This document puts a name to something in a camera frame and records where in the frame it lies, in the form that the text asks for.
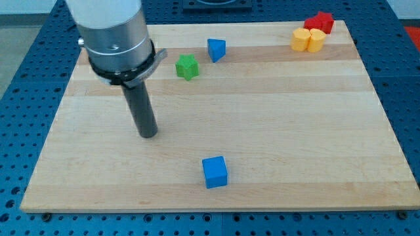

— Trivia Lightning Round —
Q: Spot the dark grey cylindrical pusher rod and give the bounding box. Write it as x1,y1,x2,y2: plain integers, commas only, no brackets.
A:
121,82,158,138

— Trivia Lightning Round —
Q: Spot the black grey flange mount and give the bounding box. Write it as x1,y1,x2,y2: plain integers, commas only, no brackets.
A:
89,41,167,88

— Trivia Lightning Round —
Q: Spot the blue cube block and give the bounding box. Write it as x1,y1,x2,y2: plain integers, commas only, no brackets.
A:
202,156,228,189

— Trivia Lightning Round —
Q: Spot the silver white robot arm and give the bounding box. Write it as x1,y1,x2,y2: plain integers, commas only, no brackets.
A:
66,0,167,138

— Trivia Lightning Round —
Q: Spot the green star block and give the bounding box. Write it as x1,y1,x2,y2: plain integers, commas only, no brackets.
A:
175,54,200,81

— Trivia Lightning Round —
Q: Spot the blue triangular prism block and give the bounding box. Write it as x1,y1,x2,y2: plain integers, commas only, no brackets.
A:
207,39,226,63

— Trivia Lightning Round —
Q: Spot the wooden board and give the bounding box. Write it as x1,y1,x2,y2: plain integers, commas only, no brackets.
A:
20,20,419,213

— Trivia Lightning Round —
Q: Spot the yellow hexagon block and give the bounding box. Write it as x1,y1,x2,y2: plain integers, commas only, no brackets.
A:
290,28,311,52

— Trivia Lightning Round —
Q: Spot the yellow cylinder block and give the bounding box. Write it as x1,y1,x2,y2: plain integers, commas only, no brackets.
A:
307,28,326,52

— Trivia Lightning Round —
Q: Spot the red star block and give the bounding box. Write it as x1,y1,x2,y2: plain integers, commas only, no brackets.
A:
316,11,335,34

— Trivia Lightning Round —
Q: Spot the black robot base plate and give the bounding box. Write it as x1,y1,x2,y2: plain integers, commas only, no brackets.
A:
182,0,253,12

